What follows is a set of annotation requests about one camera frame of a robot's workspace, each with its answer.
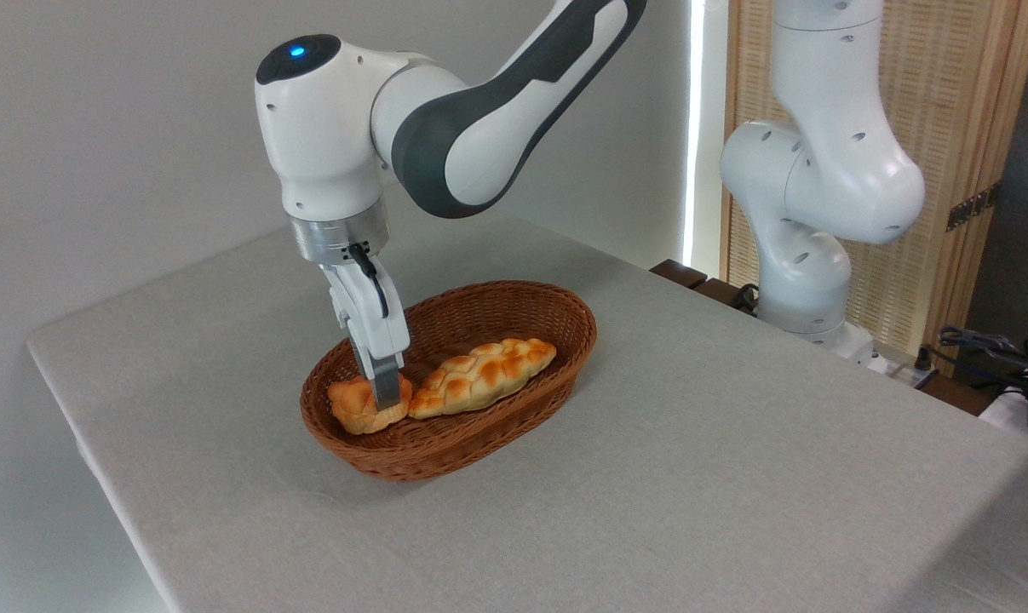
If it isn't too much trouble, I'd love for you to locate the round knotted bread roll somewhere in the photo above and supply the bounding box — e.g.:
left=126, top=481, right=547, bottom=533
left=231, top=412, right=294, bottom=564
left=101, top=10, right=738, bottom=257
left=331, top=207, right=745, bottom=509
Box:
left=326, top=374, right=414, bottom=437

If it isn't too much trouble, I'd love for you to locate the bundle of dark cables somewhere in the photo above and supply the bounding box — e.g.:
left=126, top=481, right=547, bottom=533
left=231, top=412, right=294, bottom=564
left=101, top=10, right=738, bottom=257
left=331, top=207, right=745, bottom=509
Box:
left=924, top=324, right=1028, bottom=405

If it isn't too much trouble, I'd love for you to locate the white power strip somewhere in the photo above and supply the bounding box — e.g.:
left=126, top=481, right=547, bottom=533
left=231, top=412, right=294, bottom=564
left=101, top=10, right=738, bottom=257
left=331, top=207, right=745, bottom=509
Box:
left=870, top=351, right=942, bottom=390

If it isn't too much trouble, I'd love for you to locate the brown wicker oval basket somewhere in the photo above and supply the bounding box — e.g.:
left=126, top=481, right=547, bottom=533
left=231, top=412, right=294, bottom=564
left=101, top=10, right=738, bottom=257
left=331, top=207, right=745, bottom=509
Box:
left=299, top=280, right=599, bottom=484

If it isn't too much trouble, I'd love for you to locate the bamboo folding screen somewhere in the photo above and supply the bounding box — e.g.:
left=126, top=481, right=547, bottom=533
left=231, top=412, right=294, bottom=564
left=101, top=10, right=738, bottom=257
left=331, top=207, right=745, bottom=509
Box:
left=721, top=0, right=1028, bottom=369

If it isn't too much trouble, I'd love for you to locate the grey tablecloth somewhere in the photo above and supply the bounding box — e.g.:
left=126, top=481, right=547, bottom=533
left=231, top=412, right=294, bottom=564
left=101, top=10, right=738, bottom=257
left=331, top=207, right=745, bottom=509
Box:
left=26, top=203, right=1028, bottom=613

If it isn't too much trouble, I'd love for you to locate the dark wooden block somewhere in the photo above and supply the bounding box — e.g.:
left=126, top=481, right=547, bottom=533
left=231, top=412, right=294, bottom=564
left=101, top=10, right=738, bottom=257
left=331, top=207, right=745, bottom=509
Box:
left=692, top=277, right=760, bottom=318
left=649, top=259, right=709, bottom=291

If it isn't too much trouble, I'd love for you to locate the long braided bread loaf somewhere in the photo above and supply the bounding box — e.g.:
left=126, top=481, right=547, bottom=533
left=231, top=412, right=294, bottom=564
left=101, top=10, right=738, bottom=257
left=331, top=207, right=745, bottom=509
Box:
left=405, top=337, right=559, bottom=420

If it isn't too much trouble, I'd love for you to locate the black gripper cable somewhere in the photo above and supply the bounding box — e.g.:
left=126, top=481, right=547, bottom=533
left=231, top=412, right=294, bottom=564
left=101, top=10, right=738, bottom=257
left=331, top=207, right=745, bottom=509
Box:
left=347, top=242, right=390, bottom=319

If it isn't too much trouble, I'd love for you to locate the brass screen hinge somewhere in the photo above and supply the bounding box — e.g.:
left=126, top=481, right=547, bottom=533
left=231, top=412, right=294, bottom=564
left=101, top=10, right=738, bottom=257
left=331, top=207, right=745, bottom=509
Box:
left=945, top=181, right=1002, bottom=233

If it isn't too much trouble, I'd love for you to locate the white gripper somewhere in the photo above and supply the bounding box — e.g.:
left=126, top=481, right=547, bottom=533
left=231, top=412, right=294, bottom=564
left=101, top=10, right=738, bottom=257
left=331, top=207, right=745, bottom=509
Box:
left=319, top=254, right=411, bottom=411

